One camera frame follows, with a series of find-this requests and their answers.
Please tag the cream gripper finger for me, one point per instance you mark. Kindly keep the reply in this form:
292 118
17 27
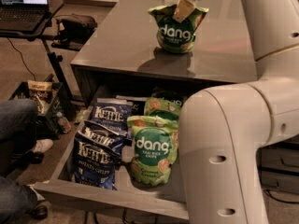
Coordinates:
183 10

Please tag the green dang chip bag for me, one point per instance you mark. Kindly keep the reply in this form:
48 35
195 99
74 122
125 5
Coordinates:
158 107
173 36
156 148

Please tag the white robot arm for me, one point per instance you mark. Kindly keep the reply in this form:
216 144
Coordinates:
221 128

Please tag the rear dark dang chip bag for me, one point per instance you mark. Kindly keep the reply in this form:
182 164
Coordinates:
172 96

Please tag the rear blue Kettle chip bag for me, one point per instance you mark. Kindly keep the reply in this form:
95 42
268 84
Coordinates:
112 113

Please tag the blue kettle chip bag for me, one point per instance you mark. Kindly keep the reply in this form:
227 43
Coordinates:
112 113
93 165
103 136

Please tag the middle blue Kettle chip bag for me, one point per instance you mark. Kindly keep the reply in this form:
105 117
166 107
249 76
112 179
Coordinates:
103 136

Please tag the dark lower drawer cabinet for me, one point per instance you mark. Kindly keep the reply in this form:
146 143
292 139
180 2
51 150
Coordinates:
278 166

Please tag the front blue Kettle chip bag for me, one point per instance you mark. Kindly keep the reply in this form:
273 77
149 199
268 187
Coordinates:
93 165

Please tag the open grey top drawer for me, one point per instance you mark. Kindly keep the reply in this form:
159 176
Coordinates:
164 200

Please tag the black laptop stand table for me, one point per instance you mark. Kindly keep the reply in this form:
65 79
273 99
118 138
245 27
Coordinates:
38 33

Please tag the laptop computer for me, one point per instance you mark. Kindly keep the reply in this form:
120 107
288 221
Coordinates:
22 15

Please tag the black plastic crate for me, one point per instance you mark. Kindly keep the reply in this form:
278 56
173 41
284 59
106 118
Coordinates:
46 122

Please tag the snack box in crate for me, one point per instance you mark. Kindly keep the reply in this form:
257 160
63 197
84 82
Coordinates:
42 90

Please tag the small bottle beside crate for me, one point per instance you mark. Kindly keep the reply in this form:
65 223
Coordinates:
63 122

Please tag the white shoe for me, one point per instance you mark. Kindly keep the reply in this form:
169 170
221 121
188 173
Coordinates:
42 146

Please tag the person's leg in jeans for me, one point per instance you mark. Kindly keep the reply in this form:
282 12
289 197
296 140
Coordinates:
17 129

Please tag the person's near knee in jeans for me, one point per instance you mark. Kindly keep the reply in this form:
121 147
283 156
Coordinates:
16 199

